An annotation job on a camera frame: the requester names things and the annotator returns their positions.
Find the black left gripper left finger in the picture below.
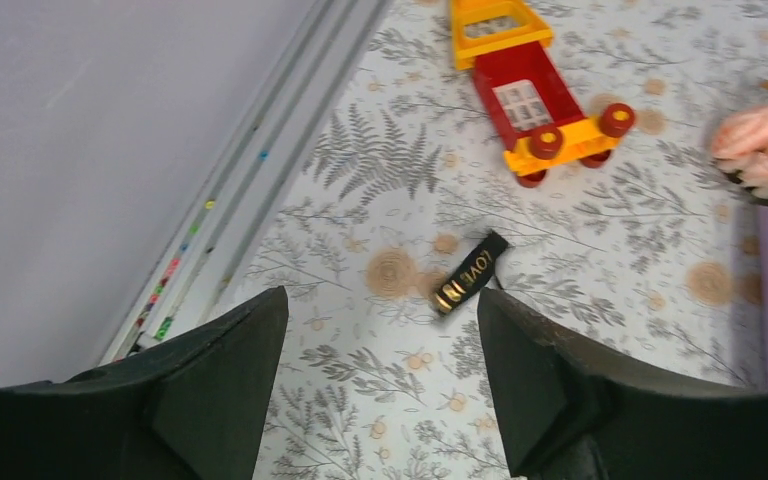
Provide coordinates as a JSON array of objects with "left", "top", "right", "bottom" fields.
[{"left": 0, "top": 287, "right": 288, "bottom": 479}]

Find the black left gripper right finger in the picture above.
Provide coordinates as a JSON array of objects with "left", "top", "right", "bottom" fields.
[{"left": 477, "top": 289, "right": 768, "bottom": 479}]

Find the black ribbon with gold letters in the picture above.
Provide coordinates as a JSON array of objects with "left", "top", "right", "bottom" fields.
[{"left": 430, "top": 230, "right": 510, "bottom": 318}]

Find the floral patterned table mat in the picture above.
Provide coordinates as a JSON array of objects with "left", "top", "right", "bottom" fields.
[{"left": 220, "top": 1, "right": 768, "bottom": 479}]

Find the aluminium frame rail left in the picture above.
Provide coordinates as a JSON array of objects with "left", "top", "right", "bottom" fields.
[{"left": 101, "top": 1, "right": 391, "bottom": 363}]

